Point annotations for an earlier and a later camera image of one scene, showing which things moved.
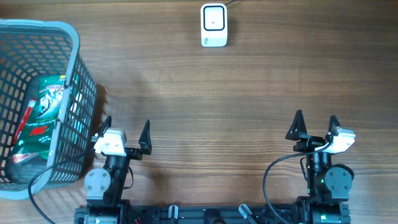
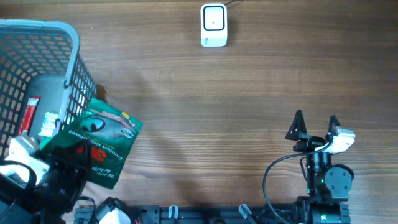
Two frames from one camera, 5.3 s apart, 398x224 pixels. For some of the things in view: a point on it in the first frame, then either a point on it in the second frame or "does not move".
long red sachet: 29,107 does not move
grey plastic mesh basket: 48,101 does not move
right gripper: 310,142 does not move
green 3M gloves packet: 37,135 → 109,134
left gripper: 143,142 → 62,157
